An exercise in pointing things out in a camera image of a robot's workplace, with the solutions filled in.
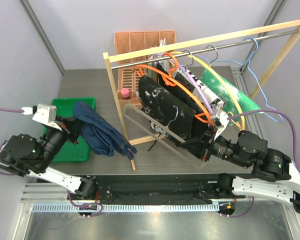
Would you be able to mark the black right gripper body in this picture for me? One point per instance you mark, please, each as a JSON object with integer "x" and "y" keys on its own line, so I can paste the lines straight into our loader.
{"x": 219, "y": 147}

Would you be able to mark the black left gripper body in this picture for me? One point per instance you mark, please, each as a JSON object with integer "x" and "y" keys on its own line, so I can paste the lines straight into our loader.
{"x": 56, "y": 138}

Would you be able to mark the grey plastic hanger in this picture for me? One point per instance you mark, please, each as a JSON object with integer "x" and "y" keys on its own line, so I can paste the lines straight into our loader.
{"x": 157, "y": 136}

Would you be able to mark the blue denim trousers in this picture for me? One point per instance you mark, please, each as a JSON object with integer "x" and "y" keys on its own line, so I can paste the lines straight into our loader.
{"x": 102, "y": 137}

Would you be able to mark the black white-speckled trousers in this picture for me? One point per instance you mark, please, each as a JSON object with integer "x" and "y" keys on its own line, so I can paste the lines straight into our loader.
{"x": 165, "y": 108}

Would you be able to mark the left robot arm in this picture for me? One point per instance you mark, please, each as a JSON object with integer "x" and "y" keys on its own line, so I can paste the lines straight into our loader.
{"x": 23, "y": 155}

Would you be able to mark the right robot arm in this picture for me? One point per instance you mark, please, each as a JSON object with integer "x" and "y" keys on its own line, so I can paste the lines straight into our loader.
{"x": 274, "y": 176}

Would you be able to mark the lilac plastic hanger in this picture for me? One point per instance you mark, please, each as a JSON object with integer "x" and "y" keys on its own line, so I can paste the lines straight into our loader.
{"x": 185, "y": 71}

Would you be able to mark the yellow plastic hanger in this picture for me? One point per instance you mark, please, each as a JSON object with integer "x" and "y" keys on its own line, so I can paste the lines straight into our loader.
{"x": 227, "y": 88}

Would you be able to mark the pink capped bottle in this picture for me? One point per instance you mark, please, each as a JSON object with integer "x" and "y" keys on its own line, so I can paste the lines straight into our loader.
{"x": 125, "y": 93}

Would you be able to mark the wooden clothes rack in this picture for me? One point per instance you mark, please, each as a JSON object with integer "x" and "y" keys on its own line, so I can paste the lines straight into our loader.
{"x": 295, "y": 35}

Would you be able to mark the metal rack rod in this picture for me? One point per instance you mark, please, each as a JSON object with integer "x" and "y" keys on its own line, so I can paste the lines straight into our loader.
{"x": 248, "y": 40}

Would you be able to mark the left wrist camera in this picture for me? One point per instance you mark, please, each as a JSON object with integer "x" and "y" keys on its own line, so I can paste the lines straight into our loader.
{"x": 44, "y": 114}

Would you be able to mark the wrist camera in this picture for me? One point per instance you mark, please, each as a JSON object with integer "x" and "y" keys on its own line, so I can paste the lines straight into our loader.
{"x": 44, "y": 114}
{"x": 220, "y": 120}

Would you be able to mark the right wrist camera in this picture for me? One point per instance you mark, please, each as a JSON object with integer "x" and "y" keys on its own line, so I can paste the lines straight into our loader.
{"x": 220, "y": 120}

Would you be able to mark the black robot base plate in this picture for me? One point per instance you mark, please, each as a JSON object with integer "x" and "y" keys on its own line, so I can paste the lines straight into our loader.
{"x": 161, "y": 189}

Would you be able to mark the white slotted cable duct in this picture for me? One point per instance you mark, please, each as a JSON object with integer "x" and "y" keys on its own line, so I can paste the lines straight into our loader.
{"x": 116, "y": 208}

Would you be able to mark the blue wire hanger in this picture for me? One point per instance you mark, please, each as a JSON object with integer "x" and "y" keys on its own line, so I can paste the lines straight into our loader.
{"x": 245, "y": 102}

